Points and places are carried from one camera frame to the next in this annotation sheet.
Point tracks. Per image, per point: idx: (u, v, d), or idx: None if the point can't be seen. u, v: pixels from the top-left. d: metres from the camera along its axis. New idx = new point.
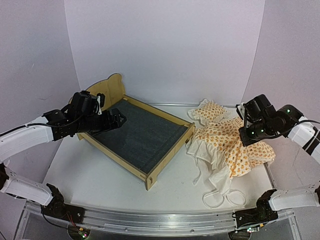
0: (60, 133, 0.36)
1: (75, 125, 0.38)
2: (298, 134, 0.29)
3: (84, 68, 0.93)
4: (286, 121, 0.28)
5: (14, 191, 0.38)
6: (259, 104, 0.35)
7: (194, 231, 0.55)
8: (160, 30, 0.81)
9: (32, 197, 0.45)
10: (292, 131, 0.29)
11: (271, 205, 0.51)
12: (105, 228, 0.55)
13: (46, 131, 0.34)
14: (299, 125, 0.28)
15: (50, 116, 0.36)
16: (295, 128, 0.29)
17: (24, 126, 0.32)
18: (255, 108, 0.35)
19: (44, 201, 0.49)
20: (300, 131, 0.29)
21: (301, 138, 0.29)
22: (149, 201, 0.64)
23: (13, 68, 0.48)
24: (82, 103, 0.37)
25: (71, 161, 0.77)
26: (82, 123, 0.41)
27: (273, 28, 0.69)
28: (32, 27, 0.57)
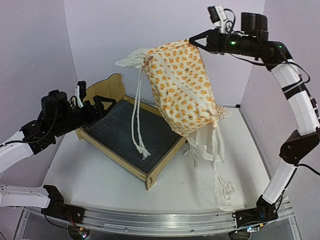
0: (39, 144, 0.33)
1: (52, 135, 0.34)
2: (283, 75, 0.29)
3: (84, 68, 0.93)
4: (275, 53, 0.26)
5: (10, 204, 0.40)
6: (258, 20, 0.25)
7: (194, 231, 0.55)
8: (160, 30, 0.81)
9: (30, 203, 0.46)
10: (278, 68, 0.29)
11: (266, 200, 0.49)
12: (105, 228, 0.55)
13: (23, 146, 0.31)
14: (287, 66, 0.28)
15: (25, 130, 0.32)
16: (283, 66, 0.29)
17: (2, 145, 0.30)
18: (251, 27, 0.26)
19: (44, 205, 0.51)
20: (287, 74, 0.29)
21: (285, 78, 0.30)
22: (148, 201, 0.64)
23: (13, 68, 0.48)
24: (53, 109, 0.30)
25: (70, 161, 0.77)
26: (62, 128, 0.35)
27: None
28: (32, 27, 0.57)
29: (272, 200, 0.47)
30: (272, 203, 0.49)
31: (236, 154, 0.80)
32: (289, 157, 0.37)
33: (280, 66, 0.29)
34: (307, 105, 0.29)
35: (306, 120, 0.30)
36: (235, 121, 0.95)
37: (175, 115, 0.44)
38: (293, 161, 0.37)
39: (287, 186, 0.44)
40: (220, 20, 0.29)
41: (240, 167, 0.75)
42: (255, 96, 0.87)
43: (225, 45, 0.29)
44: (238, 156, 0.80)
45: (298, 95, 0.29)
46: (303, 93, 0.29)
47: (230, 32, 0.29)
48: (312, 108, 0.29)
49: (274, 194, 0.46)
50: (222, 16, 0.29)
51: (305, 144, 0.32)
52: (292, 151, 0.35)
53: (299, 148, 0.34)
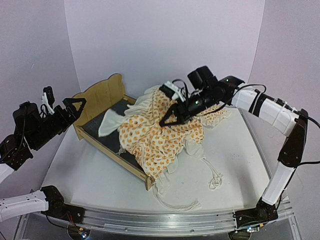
0: (18, 159, 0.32)
1: (26, 148, 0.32)
2: (244, 99, 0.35)
3: (84, 68, 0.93)
4: (226, 90, 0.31)
5: (5, 215, 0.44)
6: (200, 75, 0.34)
7: (194, 231, 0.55)
8: (160, 30, 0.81)
9: (28, 209, 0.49)
10: (235, 97, 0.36)
11: (266, 202, 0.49)
12: (105, 228, 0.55)
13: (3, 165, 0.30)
14: (240, 91, 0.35)
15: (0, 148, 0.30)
16: (238, 94, 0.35)
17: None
18: (198, 78, 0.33)
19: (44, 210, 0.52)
20: (244, 97, 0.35)
21: (246, 102, 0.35)
22: (148, 201, 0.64)
23: (13, 68, 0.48)
24: (23, 124, 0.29)
25: (70, 161, 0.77)
26: (38, 138, 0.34)
27: (272, 29, 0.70)
28: (33, 27, 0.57)
29: (272, 202, 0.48)
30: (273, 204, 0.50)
31: (236, 154, 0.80)
32: (291, 161, 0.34)
33: (236, 95, 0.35)
34: (273, 107, 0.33)
35: (284, 119, 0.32)
36: (235, 121, 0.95)
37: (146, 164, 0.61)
38: (296, 162, 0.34)
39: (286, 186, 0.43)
40: (175, 92, 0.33)
41: (240, 167, 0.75)
42: None
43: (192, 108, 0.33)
44: (238, 156, 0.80)
45: (263, 105, 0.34)
46: (264, 102, 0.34)
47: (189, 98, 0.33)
48: (280, 108, 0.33)
49: (271, 193, 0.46)
50: (175, 88, 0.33)
51: (294, 141, 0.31)
52: (290, 153, 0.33)
53: (292, 147, 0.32)
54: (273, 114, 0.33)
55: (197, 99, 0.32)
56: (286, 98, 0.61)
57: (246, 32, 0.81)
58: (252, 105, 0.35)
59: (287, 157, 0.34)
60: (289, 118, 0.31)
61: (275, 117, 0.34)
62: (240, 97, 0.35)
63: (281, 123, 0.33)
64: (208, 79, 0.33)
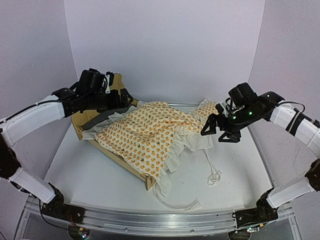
0: (71, 108, 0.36)
1: (84, 100, 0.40)
2: (280, 116, 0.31)
3: (84, 68, 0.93)
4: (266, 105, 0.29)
5: (22, 182, 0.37)
6: (240, 90, 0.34)
7: (194, 232, 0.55)
8: (161, 29, 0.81)
9: (36, 193, 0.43)
10: (273, 114, 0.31)
11: (269, 203, 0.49)
12: (105, 228, 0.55)
13: (58, 107, 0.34)
14: (278, 107, 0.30)
15: (59, 94, 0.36)
16: (276, 110, 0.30)
17: (35, 104, 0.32)
18: (239, 93, 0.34)
19: (50, 200, 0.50)
20: (280, 113, 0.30)
21: (284, 121, 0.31)
22: (148, 201, 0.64)
23: (13, 67, 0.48)
24: (92, 76, 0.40)
25: (71, 161, 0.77)
26: (91, 99, 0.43)
27: (273, 28, 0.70)
28: (33, 26, 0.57)
29: (276, 205, 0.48)
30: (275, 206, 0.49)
31: (236, 154, 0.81)
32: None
33: (275, 111, 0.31)
34: (310, 129, 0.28)
35: (319, 142, 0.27)
36: None
37: (140, 166, 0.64)
38: None
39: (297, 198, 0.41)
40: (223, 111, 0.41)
41: (240, 167, 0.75)
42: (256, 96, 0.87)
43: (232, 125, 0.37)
44: (237, 156, 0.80)
45: (300, 125, 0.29)
46: (302, 122, 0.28)
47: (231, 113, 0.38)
48: (317, 129, 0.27)
49: (281, 199, 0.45)
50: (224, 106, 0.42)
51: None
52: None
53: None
54: (309, 135, 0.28)
55: (234, 115, 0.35)
56: (286, 98, 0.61)
57: (247, 31, 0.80)
58: (289, 124, 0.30)
59: (317, 180, 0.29)
60: None
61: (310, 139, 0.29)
62: (274, 113, 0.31)
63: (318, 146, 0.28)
64: (248, 96, 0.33)
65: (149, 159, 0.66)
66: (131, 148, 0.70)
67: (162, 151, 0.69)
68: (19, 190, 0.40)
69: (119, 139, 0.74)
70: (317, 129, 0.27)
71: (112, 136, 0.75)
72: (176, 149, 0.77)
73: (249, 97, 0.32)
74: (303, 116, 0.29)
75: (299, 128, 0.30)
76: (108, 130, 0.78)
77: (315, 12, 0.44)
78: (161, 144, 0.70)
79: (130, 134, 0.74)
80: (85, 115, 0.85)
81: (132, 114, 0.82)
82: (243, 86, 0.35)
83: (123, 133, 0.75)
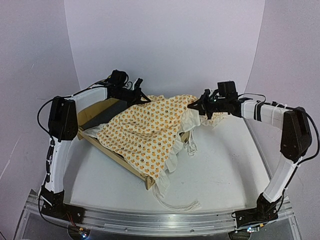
0: (110, 93, 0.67)
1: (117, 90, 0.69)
2: (246, 108, 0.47)
3: (84, 69, 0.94)
4: (235, 108, 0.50)
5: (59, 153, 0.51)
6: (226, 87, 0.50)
7: (194, 232, 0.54)
8: (160, 30, 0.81)
9: (53, 168, 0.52)
10: (242, 109, 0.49)
11: (266, 198, 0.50)
12: (105, 228, 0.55)
13: (104, 91, 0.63)
14: (243, 103, 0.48)
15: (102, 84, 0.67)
16: (242, 106, 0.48)
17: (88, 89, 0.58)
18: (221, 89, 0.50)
19: (58, 191, 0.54)
20: (246, 107, 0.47)
21: (250, 111, 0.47)
22: (149, 201, 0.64)
23: (14, 68, 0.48)
24: (120, 74, 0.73)
25: (71, 161, 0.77)
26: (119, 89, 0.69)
27: (272, 29, 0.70)
28: (33, 28, 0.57)
29: (272, 198, 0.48)
30: (272, 203, 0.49)
31: (235, 154, 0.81)
32: (293, 153, 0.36)
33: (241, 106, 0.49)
34: (269, 110, 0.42)
35: (276, 115, 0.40)
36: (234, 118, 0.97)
37: (139, 166, 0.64)
38: (295, 153, 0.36)
39: (287, 186, 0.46)
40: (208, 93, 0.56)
41: (239, 167, 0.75)
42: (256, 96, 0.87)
43: (209, 104, 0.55)
44: (237, 156, 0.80)
45: (261, 109, 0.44)
46: (262, 108, 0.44)
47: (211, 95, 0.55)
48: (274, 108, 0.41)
49: (275, 188, 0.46)
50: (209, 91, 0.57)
51: (290, 131, 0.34)
52: (290, 145, 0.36)
53: (290, 138, 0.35)
54: (269, 114, 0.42)
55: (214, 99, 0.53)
56: (286, 99, 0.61)
57: (247, 32, 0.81)
58: (255, 113, 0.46)
59: (288, 149, 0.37)
60: (280, 112, 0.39)
61: (271, 116, 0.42)
62: (243, 107, 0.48)
63: (276, 119, 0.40)
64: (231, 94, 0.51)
65: (148, 160, 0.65)
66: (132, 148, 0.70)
67: (163, 152, 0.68)
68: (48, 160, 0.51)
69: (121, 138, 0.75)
70: (273, 108, 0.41)
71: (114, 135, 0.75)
72: (175, 148, 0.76)
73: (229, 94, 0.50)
74: (262, 104, 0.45)
75: (262, 112, 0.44)
76: (109, 129, 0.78)
77: (313, 14, 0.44)
78: (163, 145, 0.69)
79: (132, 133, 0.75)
80: (85, 116, 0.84)
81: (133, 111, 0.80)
82: (229, 84, 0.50)
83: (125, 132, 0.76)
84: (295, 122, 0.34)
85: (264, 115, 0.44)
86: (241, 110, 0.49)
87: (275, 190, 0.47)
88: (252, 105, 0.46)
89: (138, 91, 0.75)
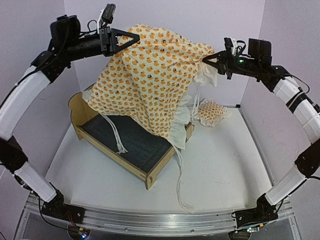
0: (55, 72, 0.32)
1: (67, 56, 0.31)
2: (283, 89, 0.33)
3: (85, 68, 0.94)
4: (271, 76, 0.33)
5: (23, 179, 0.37)
6: (261, 47, 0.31)
7: (194, 231, 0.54)
8: None
9: (38, 190, 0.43)
10: (278, 87, 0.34)
11: (267, 200, 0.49)
12: (105, 228, 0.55)
13: (38, 75, 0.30)
14: (283, 82, 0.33)
15: (37, 60, 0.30)
16: (280, 83, 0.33)
17: (14, 85, 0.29)
18: (256, 49, 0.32)
19: (51, 198, 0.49)
20: (284, 87, 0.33)
21: (286, 94, 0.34)
22: (149, 201, 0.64)
23: (15, 68, 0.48)
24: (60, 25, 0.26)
25: (71, 161, 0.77)
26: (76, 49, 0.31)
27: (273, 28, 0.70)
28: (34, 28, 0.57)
29: (273, 202, 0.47)
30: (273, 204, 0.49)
31: (236, 155, 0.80)
32: (306, 169, 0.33)
33: (279, 84, 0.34)
34: (311, 111, 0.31)
35: (314, 125, 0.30)
36: (234, 118, 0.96)
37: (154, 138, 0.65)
38: (310, 172, 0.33)
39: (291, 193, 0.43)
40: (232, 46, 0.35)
41: (240, 168, 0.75)
42: (256, 95, 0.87)
43: (234, 68, 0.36)
44: (237, 156, 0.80)
45: (301, 103, 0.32)
46: (304, 103, 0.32)
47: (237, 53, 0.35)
48: (316, 113, 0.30)
49: (278, 195, 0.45)
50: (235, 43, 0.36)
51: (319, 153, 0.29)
52: (309, 163, 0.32)
53: (314, 159, 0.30)
54: (306, 115, 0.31)
55: (241, 60, 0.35)
56: None
57: None
58: (290, 100, 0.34)
59: (305, 165, 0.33)
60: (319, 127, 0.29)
61: (308, 118, 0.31)
62: (279, 86, 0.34)
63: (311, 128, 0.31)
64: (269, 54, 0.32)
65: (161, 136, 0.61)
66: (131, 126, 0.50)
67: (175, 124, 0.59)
68: (22, 185, 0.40)
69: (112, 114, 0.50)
70: (315, 113, 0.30)
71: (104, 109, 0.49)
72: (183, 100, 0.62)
73: (263, 58, 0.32)
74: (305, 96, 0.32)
75: (301, 104, 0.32)
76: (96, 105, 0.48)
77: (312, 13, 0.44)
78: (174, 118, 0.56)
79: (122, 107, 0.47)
80: (84, 115, 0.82)
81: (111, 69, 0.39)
82: (264, 43, 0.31)
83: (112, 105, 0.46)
84: None
85: (300, 109, 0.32)
86: (276, 86, 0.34)
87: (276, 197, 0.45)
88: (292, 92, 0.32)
89: (104, 35, 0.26)
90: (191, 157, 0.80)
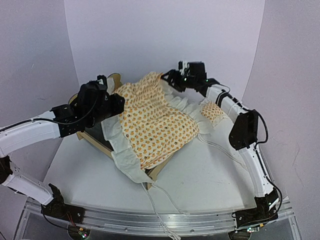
0: (67, 130, 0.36)
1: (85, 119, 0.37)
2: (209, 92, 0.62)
3: (84, 68, 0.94)
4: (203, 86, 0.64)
5: (15, 186, 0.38)
6: (196, 67, 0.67)
7: (194, 231, 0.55)
8: (159, 30, 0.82)
9: (33, 195, 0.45)
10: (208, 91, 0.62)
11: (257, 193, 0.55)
12: (105, 228, 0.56)
13: (54, 127, 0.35)
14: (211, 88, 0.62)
15: (59, 113, 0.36)
16: (208, 89, 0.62)
17: (30, 120, 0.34)
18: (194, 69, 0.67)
19: (47, 202, 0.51)
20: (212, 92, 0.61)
21: (213, 96, 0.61)
22: (148, 201, 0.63)
23: (14, 68, 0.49)
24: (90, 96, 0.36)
25: (70, 161, 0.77)
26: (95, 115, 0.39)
27: (271, 27, 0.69)
28: (32, 29, 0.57)
29: (263, 193, 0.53)
30: None
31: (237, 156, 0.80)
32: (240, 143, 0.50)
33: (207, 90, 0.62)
34: (229, 103, 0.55)
35: (232, 112, 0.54)
36: None
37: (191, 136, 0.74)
38: (238, 144, 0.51)
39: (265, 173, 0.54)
40: (184, 66, 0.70)
41: (240, 167, 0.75)
42: (255, 95, 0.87)
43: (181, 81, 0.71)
44: (237, 156, 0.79)
45: (223, 101, 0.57)
46: (225, 99, 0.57)
47: (184, 74, 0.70)
48: (234, 104, 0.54)
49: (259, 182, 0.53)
50: (185, 64, 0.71)
51: (241, 128, 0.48)
52: (236, 137, 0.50)
53: (240, 133, 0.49)
54: (227, 108, 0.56)
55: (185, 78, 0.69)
56: (284, 99, 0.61)
57: (246, 31, 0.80)
58: (216, 100, 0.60)
59: (234, 139, 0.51)
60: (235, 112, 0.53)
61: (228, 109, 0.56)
62: (209, 91, 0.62)
63: (232, 113, 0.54)
64: (197, 72, 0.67)
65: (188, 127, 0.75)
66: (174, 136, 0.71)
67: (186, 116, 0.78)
68: (16, 192, 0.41)
69: (155, 152, 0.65)
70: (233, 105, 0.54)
71: (147, 150, 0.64)
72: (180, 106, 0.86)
73: (197, 75, 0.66)
74: (227, 96, 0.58)
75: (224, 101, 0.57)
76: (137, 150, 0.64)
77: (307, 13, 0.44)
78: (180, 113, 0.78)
79: (153, 139, 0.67)
80: None
81: (130, 130, 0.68)
82: (199, 66, 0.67)
83: (145, 146, 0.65)
84: (245, 123, 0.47)
85: (223, 106, 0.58)
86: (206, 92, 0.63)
87: (267, 187, 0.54)
88: (217, 94, 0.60)
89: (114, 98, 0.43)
90: (192, 157, 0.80)
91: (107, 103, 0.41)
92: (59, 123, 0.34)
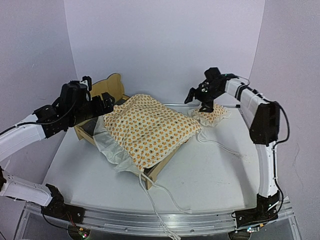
0: (52, 128, 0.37)
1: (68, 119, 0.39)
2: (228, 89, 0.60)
3: (84, 68, 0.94)
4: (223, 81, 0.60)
5: (10, 194, 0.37)
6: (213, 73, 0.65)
7: (194, 231, 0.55)
8: (159, 30, 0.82)
9: (31, 198, 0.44)
10: (227, 86, 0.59)
11: (261, 193, 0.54)
12: (105, 228, 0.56)
13: (38, 128, 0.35)
14: (230, 82, 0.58)
15: (39, 113, 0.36)
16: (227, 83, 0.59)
17: (15, 126, 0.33)
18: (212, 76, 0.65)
19: (46, 203, 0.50)
20: (231, 86, 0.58)
21: (232, 89, 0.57)
22: (148, 201, 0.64)
23: (15, 68, 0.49)
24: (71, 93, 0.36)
25: (70, 160, 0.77)
26: (77, 114, 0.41)
27: (270, 28, 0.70)
28: (32, 28, 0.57)
29: (267, 193, 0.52)
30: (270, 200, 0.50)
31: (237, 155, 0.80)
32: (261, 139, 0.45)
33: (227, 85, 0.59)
34: (249, 94, 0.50)
35: (253, 102, 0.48)
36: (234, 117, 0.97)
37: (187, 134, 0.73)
38: (260, 138, 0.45)
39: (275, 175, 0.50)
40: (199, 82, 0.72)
41: (240, 167, 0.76)
42: None
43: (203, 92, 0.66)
44: (237, 155, 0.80)
45: (244, 93, 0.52)
46: (245, 91, 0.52)
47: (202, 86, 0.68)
48: (253, 95, 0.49)
49: (266, 182, 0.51)
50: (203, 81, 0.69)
51: (263, 120, 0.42)
52: (257, 130, 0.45)
53: (260, 125, 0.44)
54: (247, 99, 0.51)
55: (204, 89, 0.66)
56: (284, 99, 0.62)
57: (246, 32, 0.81)
58: (236, 94, 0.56)
59: (254, 134, 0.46)
60: (256, 102, 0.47)
61: (249, 101, 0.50)
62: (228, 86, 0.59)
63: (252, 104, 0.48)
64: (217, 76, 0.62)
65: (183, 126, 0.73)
66: (167, 132, 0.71)
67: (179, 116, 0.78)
68: (14, 199, 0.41)
69: (152, 155, 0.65)
70: (253, 95, 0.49)
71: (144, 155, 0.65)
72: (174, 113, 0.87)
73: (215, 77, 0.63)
74: (245, 88, 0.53)
75: (243, 93, 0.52)
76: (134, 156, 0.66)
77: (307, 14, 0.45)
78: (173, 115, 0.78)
79: (147, 144, 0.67)
80: None
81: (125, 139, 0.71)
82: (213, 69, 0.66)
83: (142, 152, 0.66)
84: (267, 114, 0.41)
85: (243, 97, 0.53)
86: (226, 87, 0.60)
87: (272, 189, 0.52)
88: (236, 87, 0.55)
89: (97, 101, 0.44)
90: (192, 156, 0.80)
91: (88, 104, 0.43)
92: (42, 123, 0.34)
